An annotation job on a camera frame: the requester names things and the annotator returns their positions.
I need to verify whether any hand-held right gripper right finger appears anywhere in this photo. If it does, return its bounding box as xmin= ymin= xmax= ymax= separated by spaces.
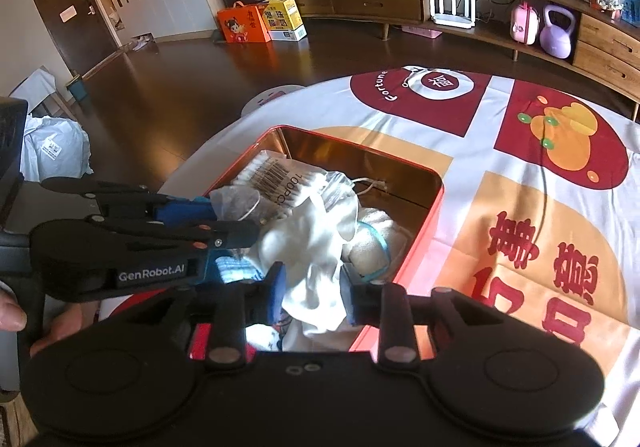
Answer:
xmin=341 ymin=267 xmax=511 ymax=372

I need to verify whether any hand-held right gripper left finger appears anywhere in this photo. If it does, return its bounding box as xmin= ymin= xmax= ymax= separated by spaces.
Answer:
xmin=125 ymin=262 xmax=288 ymax=370

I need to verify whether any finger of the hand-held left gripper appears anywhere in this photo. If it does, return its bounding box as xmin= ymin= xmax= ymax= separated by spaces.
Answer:
xmin=41 ymin=176 xmax=218 ymax=229
xmin=84 ymin=214 xmax=262 ymax=253

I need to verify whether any blue face mask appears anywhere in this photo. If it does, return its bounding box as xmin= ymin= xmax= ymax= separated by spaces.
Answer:
xmin=215 ymin=251 xmax=262 ymax=284

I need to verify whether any light blue hair band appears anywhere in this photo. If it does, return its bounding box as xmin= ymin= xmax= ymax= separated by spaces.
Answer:
xmin=357 ymin=221 xmax=397 ymax=284

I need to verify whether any cotton swab pack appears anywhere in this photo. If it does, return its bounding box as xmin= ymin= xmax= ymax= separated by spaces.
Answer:
xmin=209 ymin=151 xmax=361 ymax=228

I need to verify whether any red gold-lined tin box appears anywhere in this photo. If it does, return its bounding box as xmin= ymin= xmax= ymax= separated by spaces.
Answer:
xmin=187 ymin=124 xmax=445 ymax=360

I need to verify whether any person's left hand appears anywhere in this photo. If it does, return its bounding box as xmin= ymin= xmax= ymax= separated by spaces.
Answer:
xmin=0 ymin=289 xmax=98 ymax=359

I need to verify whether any white printed cloth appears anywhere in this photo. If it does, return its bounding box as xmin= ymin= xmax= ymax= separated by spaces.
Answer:
xmin=245 ymin=322 xmax=288 ymax=353

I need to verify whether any white plastic sack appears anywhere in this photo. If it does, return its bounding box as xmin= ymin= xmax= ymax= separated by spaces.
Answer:
xmin=20 ymin=114 xmax=93 ymax=183

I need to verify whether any grey trash bin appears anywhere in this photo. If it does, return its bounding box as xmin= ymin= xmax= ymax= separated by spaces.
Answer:
xmin=66 ymin=74 xmax=90 ymax=103

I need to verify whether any orange gift box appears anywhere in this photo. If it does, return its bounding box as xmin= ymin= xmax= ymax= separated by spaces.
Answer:
xmin=216 ymin=2 xmax=272 ymax=44

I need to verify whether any yellow milk carton box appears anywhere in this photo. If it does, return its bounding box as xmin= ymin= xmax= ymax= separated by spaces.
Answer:
xmin=257 ymin=0 xmax=308 ymax=42

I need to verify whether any brown door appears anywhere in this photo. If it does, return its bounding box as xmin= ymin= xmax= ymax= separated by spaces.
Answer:
xmin=31 ymin=0 xmax=118 ymax=78

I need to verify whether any pink flat box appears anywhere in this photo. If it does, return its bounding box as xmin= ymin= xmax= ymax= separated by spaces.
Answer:
xmin=401 ymin=24 xmax=441 ymax=39

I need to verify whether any white router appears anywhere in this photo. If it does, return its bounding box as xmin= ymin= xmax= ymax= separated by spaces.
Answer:
xmin=429 ymin=0 xmax=476 ymax=30

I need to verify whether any pink toy case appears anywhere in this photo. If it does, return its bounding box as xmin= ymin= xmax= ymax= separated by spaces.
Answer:
xmin=510 ymin=2 xmax=542 ymax=45

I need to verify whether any purple kettlebell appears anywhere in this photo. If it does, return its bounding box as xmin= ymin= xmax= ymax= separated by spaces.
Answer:
xmin=539 ymin=4 xmax=581 ymax=59

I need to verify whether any wooden TV cabinet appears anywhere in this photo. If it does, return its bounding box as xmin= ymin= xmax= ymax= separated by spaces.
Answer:
xmin=270 ymin=0 xmax=640 ymax=120

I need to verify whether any white mask blue strap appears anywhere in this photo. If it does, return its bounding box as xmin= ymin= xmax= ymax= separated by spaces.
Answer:
xmin=342 ymin=208 xmax=412 ymax=284

